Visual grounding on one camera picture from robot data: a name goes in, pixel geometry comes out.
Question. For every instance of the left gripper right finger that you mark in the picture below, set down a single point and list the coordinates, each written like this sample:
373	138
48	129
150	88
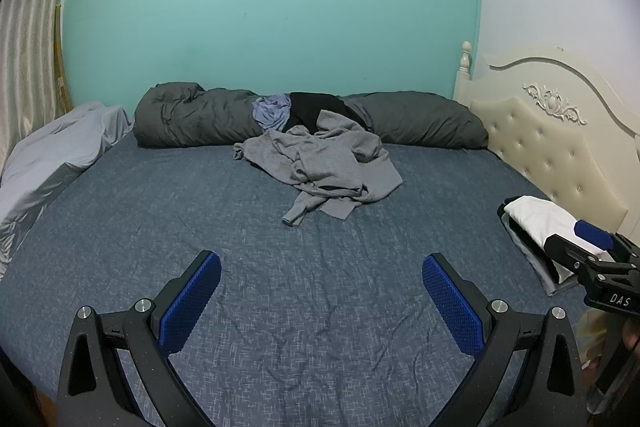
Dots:
549	390

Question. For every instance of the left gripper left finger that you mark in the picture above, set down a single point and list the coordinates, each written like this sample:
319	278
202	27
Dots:
93	389

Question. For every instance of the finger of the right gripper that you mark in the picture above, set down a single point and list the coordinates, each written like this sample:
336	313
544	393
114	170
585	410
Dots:
572	255

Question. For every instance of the grey knit sweater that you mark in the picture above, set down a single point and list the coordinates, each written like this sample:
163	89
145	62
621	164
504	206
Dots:
336	169

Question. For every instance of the person right hand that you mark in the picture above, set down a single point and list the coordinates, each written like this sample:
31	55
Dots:
631	336

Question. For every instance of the cream tufted headboard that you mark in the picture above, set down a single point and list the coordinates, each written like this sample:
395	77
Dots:
556	120

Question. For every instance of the blue patterned bed sheet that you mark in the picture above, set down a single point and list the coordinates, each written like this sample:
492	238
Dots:
323	324

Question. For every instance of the dark grey rolled duvet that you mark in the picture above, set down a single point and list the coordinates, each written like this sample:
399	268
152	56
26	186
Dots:
184	114

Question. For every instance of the black garment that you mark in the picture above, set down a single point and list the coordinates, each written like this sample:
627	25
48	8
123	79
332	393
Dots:
306	107

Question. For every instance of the striped curtain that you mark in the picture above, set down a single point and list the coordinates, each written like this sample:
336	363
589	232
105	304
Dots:
29	89

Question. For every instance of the lavender blue garment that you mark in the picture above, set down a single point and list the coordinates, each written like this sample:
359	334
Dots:
272	112

